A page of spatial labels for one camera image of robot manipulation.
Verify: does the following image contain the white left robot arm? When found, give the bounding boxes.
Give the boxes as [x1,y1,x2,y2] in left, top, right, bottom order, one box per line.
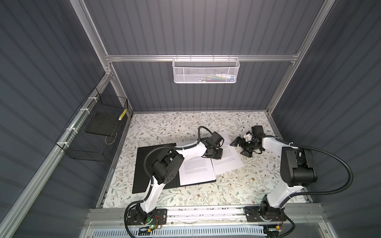
[136,132,224,216]

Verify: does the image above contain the printed paper sheet back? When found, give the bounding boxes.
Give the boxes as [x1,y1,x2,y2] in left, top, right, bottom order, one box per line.
[177,140,216,186]

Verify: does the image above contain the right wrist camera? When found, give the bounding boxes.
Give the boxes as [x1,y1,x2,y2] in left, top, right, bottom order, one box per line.
[243,126,266,142]

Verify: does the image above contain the floral patterned table mat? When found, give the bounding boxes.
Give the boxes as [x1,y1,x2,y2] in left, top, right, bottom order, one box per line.
[103,112,281,208]

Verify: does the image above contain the white ventilated front rail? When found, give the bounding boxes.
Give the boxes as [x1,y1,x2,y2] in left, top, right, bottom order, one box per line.
[90,227,266,238]

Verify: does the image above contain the printed paper sheet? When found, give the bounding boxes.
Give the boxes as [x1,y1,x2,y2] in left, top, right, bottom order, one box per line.
[211,131,244,176]
[177,140,216,186]

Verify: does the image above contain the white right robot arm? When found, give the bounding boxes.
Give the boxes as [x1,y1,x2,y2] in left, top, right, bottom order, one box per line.
[230,134,317,221]

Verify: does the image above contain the white wire mesh basket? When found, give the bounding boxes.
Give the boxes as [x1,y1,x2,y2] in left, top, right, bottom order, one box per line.
[172,58,240,84]

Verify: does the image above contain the pens in white basket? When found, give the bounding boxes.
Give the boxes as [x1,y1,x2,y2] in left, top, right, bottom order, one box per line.
[195,73,236,83]

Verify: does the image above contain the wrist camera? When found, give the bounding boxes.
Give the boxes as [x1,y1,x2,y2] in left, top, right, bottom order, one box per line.
[210,131,224,147]
[243,126,266,142]

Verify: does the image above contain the black wire basket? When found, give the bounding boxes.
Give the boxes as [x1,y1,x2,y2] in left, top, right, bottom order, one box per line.
[56,89,129,162]

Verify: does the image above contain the red folder black inside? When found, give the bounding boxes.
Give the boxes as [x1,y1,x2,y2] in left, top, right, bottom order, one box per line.
[132,143,216,194]

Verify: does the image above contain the yellow green marker pen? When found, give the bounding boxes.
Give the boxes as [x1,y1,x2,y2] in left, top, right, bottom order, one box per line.
[119,109,128,121]

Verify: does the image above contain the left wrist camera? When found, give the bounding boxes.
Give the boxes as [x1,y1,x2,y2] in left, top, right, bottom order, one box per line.
[210,131,224,147]

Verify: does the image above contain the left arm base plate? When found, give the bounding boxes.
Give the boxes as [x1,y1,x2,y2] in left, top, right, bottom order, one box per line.
[126,209,168,226]

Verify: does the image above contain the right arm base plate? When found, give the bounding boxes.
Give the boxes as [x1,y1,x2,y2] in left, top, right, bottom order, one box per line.
[243,206,286,222]

